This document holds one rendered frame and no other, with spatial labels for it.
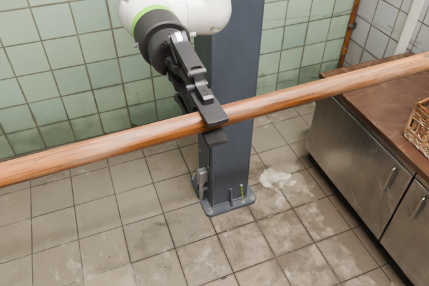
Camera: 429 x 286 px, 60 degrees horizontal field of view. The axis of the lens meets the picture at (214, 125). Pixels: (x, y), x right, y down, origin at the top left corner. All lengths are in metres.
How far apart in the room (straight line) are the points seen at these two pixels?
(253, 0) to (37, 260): 1.41
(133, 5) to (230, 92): 0.73
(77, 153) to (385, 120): 1.29
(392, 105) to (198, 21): 1.08
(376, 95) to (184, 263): 1.09
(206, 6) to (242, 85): 0.66
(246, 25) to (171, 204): 1.01
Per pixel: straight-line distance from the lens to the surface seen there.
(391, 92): 1.75
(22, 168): 0.50
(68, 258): 1.86
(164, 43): 0.64
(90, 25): 1.82
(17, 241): 2.00
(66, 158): 0.49
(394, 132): 1.55
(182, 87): 0.60
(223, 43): 1.27
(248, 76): 1.39
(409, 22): 2.10
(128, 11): 0.75
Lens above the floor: 1.53
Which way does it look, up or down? 42 degrees down
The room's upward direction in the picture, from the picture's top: straight up
